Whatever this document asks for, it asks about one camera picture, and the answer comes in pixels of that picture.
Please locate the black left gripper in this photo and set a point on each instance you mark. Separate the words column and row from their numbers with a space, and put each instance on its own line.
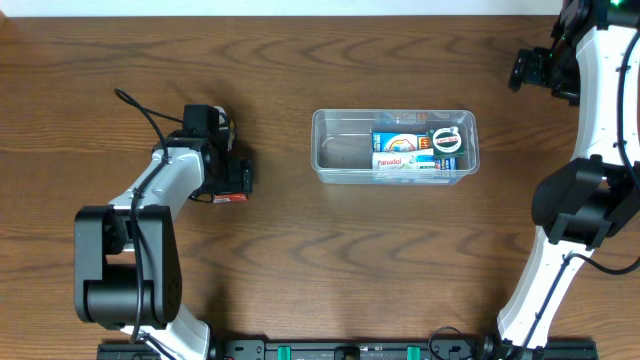
column 240, row 176

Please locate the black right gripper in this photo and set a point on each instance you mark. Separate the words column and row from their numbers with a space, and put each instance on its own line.
column 526, row 68

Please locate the red medicine box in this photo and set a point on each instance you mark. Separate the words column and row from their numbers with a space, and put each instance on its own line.
column 229, row 198

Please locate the dark bottle white cap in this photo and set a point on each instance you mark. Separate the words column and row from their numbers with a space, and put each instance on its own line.
column 226, row 133

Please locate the clear plastic container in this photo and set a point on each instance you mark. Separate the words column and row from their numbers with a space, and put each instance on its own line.
column 342, row 145

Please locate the dark green round-label packet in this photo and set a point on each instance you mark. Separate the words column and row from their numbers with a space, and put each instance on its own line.
column 446, row 142

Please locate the white Panadol box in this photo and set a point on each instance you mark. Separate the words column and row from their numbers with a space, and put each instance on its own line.
column 412, row 160

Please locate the blue Kool Fever box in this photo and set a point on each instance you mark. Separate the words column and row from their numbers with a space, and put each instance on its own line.
column 405, row 142

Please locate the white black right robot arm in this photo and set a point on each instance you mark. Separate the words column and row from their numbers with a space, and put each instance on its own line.
column 593, row 63

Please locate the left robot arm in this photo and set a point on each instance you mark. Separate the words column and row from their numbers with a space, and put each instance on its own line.
column 127, row 273

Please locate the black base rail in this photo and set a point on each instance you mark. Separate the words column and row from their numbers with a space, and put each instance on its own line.
column 439, row 348

